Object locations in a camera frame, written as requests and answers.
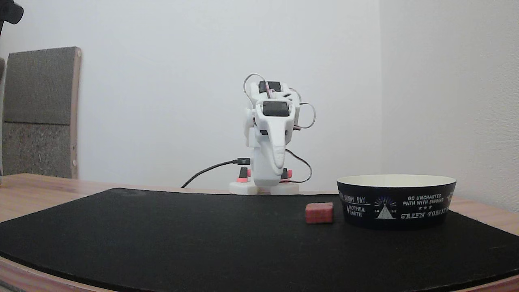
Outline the black and red servo wire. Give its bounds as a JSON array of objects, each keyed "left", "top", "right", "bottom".
[{"left": 285, "top": 149, "right": 313, "bottom": 183}]

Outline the black camera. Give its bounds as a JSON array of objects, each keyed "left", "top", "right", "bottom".
[{"left": 0, "top": 0, "right": 24, "bottom": 36}]

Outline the black desk mat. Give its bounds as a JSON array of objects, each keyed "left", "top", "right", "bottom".
[{"left": 0, "top": 188, "right": 519, "bottom": 292}]

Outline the grey board with wooden edge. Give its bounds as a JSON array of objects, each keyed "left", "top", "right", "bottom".
[{"left": 2, "top": 47, "right": 81, "bottom": 179}]

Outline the red-brown toy cube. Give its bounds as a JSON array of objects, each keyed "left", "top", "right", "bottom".
[{"left": 305, "top": 202, "right": 334, "bottom": 224}]

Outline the black USB cable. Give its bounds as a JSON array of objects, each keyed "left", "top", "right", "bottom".
[{"left": 181, "top": 158, "right": 251, "bottom": 188}]

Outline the thin servo wire loop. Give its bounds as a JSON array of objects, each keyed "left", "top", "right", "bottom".
[
  {"left": 243, "top": 73, "right": 269, "bottom": 107},
  {"left": 298, "top": 102, "right": 316, "bottom": 130}
]

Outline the navy printed paper bowl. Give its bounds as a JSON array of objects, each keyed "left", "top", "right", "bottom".
[{"left": 337, "top": 174, "right": 457, "bottom": 231}]

